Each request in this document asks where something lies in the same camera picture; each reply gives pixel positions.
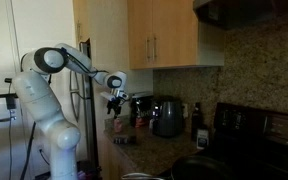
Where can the red printed box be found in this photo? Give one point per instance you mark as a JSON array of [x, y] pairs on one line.
[[140, 122]]

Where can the white wall outlet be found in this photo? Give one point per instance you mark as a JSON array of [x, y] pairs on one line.
[[185, 110]]

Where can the black kitchen stove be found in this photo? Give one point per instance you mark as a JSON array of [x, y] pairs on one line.
[[250, 140]]

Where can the black coffee maker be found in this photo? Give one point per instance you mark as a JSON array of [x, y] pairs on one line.
[[167, 116], [141, 105]]

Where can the stainless steel refrigerator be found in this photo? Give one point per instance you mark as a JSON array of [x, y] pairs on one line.
[[88, 110]]

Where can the dark jar with white label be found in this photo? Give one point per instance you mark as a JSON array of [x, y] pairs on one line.
[[202, 139]]

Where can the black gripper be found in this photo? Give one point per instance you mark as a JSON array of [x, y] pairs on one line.
[[114, 106]]

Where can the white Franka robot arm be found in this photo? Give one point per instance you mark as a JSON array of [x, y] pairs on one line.
[[44, 103]]

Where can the pink soda can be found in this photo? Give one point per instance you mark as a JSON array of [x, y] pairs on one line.
[[118, 125]]

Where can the range hood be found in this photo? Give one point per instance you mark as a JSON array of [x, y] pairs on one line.
[[250, 11]]

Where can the black frying pan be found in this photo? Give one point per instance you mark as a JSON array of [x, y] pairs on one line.
[[200, 168]]

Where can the tall dark glass bottle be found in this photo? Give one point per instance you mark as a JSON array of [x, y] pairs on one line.
[[196, 121]]

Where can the wooden base cabinet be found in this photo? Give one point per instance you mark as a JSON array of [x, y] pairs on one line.
[[112, 160]]

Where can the black camera stand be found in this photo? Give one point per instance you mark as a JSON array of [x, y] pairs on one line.
[[10, 100]]

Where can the wooden wall cabinet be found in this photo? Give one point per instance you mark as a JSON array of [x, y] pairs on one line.
[[174, 33]]

